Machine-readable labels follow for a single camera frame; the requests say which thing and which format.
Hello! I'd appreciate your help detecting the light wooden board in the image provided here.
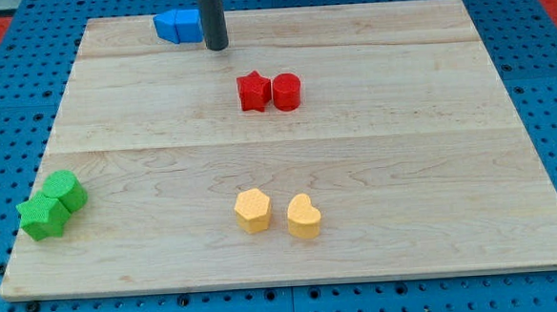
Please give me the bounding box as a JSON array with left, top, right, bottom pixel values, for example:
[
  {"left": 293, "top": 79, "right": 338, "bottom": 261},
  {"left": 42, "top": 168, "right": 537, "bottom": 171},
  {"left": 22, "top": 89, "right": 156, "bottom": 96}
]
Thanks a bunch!
[{"left": 0, "top": 0, "right": 557, "bottom": 302}]

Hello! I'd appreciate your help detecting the yellow hexagon block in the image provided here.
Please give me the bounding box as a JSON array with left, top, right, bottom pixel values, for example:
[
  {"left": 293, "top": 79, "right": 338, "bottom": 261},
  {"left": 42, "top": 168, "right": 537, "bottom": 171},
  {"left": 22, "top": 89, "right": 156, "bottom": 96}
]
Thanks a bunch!
[{"left": 234, "top": 188, "right": 272, "bottom": 234}]

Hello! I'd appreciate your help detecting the yellow heart block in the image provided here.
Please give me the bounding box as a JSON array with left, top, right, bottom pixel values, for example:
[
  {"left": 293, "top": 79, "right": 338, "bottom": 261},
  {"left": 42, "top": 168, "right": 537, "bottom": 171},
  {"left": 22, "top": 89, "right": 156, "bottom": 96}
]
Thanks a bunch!
[{"left": 286, "top": 193, "right": 321, "bottom": 239}]

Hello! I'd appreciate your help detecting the red cylinder block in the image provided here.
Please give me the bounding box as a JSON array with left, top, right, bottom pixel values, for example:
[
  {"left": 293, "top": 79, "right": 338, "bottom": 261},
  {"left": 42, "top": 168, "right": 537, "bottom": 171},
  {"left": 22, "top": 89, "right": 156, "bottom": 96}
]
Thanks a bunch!
[{"left": 272, "top": 73, "right": 301, "bottom": 112}]

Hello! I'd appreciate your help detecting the red star block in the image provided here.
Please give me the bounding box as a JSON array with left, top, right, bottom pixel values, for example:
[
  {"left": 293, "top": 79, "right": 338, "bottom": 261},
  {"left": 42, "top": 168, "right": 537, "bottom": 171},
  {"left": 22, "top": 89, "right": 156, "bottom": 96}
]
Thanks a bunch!
[{"left": 237, "top": 71, "right": 272, "bottom": 112}]

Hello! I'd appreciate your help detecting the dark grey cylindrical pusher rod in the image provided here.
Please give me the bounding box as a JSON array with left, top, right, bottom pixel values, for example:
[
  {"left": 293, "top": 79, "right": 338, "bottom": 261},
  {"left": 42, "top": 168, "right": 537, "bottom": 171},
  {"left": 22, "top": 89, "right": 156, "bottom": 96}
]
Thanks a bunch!
[{"left": 196, "top": 0, "right": 229, "bottom": 52}]

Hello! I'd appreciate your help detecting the blue cube block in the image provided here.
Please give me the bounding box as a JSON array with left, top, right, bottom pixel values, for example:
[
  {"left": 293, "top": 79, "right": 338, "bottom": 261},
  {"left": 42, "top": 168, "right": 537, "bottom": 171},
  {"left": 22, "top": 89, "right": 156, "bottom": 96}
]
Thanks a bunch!
[{"left": 175, "top": 10, "right": 204, "bottom": 43}]

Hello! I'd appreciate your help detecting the green cylinder block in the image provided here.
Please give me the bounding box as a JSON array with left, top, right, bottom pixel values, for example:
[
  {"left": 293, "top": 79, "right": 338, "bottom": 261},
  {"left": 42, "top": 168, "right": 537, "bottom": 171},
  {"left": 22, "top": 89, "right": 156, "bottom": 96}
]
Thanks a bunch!
[{"left": 42, "top": 170, "right": 88, "bottom": 213}]

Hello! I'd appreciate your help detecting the green star block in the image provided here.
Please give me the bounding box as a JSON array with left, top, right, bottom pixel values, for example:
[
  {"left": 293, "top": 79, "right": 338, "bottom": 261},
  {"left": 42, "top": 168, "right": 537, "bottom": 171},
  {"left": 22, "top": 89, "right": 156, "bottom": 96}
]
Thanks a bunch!
[{"left": 15, "top": 193, "right": 71, "bottom": 241}]

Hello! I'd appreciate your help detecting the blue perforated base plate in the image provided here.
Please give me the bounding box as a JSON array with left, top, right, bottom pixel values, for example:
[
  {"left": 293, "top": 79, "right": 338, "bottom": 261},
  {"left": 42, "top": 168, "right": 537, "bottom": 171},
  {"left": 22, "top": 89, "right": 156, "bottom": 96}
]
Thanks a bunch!
[{"left": 0, "top": 0, "right": 557, "bottom": 312}]

